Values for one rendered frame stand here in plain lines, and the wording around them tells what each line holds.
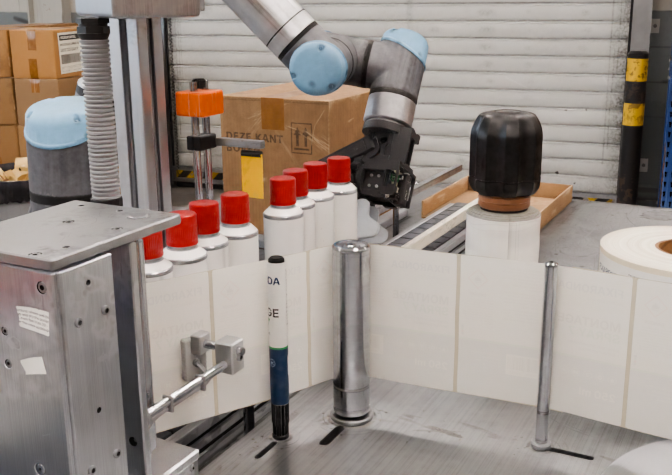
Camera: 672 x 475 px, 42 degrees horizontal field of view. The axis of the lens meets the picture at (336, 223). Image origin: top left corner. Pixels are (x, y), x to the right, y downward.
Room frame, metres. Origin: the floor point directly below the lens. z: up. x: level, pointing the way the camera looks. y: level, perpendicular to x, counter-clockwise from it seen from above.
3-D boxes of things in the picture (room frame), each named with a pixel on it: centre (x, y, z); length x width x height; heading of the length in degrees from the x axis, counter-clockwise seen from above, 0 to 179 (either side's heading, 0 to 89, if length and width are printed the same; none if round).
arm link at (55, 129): (1.33, 0.41, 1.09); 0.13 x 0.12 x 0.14; 170
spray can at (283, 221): (1.07, 0.07, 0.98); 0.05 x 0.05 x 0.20
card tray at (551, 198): (1.92, -0.37, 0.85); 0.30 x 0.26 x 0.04; 152
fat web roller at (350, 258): (0.83, -0.01, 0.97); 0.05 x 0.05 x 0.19
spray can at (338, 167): (1.21, 0.00, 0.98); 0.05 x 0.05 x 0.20
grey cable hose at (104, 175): (0.94, 0.25, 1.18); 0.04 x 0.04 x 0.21
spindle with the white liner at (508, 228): (0.98, -0.19, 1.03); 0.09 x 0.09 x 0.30
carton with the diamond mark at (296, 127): (1.77, 0.05, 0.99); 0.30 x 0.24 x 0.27; 153
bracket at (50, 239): (0.62, 0.20, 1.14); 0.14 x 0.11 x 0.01; 152
